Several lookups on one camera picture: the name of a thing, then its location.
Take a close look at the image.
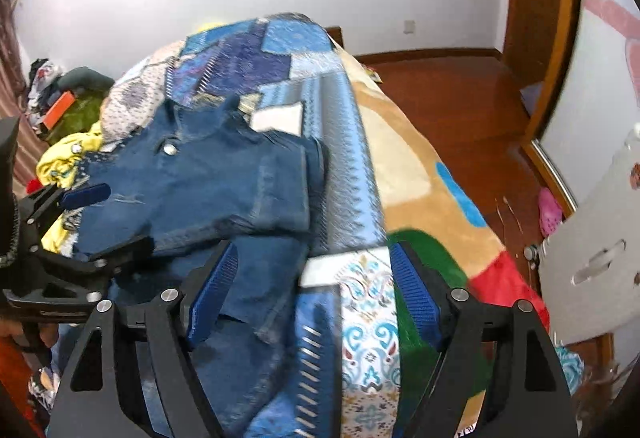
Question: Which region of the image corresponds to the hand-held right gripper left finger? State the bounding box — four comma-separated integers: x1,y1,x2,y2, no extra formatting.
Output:
47,240,240,438

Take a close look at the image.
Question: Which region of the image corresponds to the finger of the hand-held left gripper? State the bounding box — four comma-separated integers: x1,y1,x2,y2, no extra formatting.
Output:
22,184,112,227
30,234,155,303

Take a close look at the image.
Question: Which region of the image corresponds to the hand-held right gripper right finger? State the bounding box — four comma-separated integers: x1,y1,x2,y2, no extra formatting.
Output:
389,242,587,438

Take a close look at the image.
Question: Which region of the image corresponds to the blue denim jacket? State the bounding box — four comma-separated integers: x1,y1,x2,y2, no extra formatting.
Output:
65,94,330,438

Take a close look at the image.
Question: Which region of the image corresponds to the pile of mixed clothes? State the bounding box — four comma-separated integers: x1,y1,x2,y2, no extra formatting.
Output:
26,58,67,129

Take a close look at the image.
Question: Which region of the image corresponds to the person's left hand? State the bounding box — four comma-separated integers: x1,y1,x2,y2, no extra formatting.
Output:
0,318,58,351

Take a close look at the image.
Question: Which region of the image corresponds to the yellow cloth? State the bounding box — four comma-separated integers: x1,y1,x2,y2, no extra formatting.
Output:
36,120,107,255

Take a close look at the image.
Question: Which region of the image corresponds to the green cloth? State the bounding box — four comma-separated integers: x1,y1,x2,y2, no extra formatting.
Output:
44,92,107,145

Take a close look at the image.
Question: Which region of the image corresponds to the orange box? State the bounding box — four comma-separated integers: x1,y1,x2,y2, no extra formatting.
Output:
39,90,77,131

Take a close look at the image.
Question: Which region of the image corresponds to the colourful plush blanket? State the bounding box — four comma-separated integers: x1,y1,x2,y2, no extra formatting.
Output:
327,38,552,438

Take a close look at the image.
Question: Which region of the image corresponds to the white dotted pillow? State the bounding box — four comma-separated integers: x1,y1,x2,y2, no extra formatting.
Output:
99,39,193,143

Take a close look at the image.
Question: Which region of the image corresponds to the dark grey cushion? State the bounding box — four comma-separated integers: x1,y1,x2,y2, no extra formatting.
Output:
59,66,117,92

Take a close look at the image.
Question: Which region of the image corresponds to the brown curtain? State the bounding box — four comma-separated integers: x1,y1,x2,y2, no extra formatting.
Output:
0,0,47,191

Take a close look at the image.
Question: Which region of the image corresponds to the pink slipper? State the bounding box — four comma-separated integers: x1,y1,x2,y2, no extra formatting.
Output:
537,187,564,237

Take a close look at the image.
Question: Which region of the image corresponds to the blue patchwork quilt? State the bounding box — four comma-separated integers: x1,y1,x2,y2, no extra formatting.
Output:
102,12,403,438

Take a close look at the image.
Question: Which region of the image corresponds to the white wardrobe door pink print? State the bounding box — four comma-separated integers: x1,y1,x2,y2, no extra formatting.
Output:
539,0,640,223

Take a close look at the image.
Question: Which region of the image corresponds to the wooden wardrobe frame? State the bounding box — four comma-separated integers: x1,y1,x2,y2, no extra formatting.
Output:
501,0,585,221

